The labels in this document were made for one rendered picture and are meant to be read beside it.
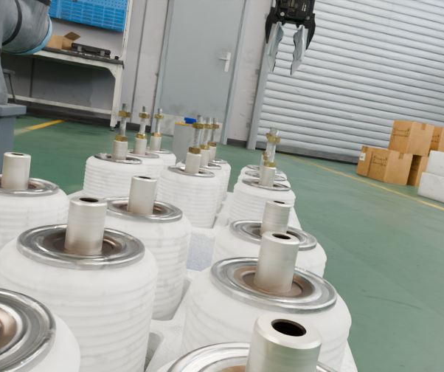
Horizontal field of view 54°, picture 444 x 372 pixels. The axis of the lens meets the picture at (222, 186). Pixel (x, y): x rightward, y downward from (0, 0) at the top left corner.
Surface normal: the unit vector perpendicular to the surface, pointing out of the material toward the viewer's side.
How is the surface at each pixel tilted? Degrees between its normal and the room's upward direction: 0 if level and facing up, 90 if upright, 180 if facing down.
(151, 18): 90
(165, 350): 0
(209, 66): 90
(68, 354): 43
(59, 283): 58
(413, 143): 90
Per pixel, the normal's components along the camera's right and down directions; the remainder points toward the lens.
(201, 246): -0.09, 0.14
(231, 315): -0.35, -0.49
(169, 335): 0.16, -0.98
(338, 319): 0.65, -0.57
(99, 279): 0.45, -0.57
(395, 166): 0.18, 0.18
